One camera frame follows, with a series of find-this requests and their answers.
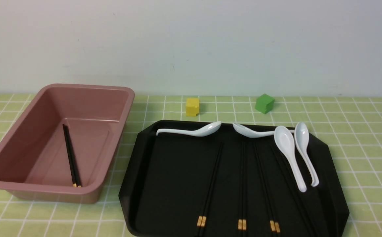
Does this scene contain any white ceramic spoon large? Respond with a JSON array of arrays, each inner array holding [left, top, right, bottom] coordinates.
[[274, 126, 307, 193]]

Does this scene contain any black octagonal serving tray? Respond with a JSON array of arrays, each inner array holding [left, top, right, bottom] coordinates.
[[119, 120, 350, 237]]

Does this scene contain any green wooden cube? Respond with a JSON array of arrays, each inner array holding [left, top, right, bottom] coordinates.
[[255, 93, 275, 114]]

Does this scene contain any pink rectangular plastic bin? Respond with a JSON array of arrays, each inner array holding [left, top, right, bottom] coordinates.
[[0, 84, 134, 203]]

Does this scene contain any white ceramic spoon far right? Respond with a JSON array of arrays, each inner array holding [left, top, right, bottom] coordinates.
[[294, 122, 319, 187]]

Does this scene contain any yellow wooden cube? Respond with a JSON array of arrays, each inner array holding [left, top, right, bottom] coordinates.
[[185, 97, 200, 117]]

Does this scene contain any plain black chopstick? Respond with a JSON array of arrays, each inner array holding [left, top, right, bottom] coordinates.
[[270, 146, 318, 237], [274, 145, 330, 237]]

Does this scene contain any white ceramic spoon middle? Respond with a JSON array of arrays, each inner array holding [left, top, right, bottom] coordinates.
[[232, 123, 295, 138]]

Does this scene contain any white ceramic spoon far left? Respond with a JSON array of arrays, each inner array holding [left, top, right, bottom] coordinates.
[[156, 121, 222, 137]]

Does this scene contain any black chopstick in bin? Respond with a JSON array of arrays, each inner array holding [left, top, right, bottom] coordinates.
[[62, 124, 77, 187], [67, 126, 82, 187]]

